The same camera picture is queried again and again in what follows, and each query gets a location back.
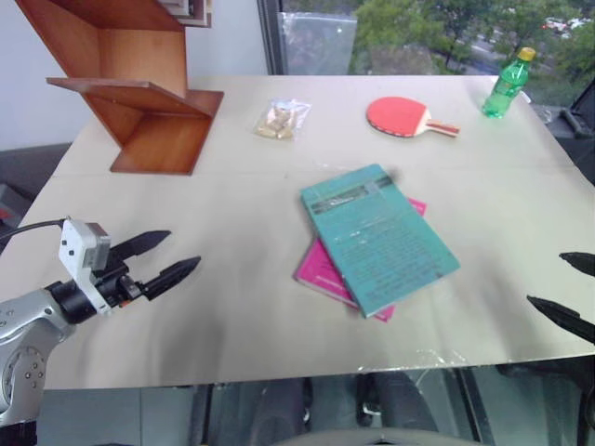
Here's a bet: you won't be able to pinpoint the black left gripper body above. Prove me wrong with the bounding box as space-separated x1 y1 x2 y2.
90 259 145 311

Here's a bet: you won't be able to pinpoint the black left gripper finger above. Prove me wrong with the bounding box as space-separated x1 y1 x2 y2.
139 256 202 302
108 230 172 263

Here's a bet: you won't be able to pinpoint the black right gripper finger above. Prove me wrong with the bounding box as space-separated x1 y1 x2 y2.
559 252 595 279
526 294 595 347

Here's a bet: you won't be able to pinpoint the magenta book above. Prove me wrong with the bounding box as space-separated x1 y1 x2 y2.
292 197 428 324

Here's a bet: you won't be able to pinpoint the wooden zigzag shelf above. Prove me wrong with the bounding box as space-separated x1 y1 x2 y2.
15 0 225 177

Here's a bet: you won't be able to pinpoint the teal book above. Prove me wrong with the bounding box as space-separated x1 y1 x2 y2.
299 163 462 320

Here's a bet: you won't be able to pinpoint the beige paper table cover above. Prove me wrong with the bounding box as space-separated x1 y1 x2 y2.
18 73 595 390

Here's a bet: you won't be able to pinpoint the black object beside table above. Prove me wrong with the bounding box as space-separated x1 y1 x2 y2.
538 78 595 140

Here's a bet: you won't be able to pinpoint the clear bag of snacks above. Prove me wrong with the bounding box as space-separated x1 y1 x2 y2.
252 98 312 141

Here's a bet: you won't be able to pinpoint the green plastic bottle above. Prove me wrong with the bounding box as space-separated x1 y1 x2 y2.
482 46 537 120

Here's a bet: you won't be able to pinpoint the dark rounded shapes under table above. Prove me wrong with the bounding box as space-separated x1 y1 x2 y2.
204 366 484 446

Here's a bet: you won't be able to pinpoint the red table tennis paddle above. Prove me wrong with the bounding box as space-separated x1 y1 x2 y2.
365 96 461 139

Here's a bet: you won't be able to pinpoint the clear plastic sheet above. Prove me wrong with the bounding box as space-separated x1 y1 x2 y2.
277 11 358 76

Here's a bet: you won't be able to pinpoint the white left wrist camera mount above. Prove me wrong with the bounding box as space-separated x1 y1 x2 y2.
58 218 113 318

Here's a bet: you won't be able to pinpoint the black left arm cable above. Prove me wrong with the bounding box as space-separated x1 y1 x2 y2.
0 219 66 255

